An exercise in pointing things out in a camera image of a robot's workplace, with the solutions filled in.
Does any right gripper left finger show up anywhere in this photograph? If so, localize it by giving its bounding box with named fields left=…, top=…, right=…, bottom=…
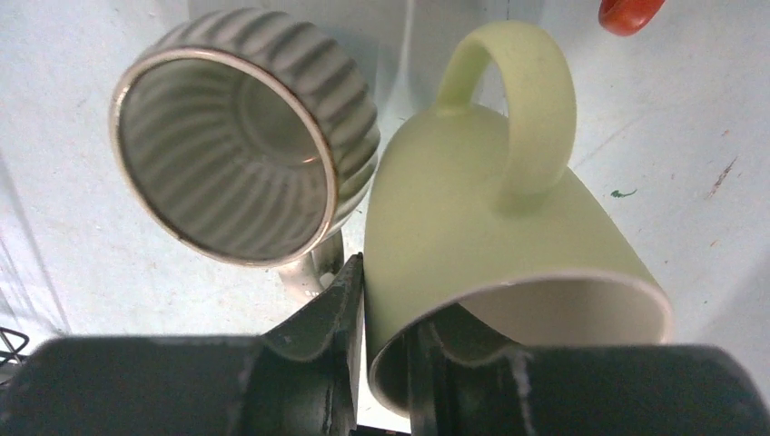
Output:
left=1, top=254, right=363, bottom=435

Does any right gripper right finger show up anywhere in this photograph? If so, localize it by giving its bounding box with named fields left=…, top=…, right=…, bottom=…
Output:
left=379, top=304, right=769, bottom=435

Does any light green cup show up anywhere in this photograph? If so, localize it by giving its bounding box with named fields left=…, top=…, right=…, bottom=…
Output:
left=363, top=21, right=674, bottom=416

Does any white ribbed mug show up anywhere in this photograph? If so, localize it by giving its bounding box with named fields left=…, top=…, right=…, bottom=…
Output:
left=109, top=8, right=380, bottom=302

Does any small orange cup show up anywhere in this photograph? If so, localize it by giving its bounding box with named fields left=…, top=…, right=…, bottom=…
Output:
left=597, top=0, right=665, bottom=36

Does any black wire dish rack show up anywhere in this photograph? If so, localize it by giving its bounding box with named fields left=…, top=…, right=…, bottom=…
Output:
left=1, top=327, right=30, bottom=366

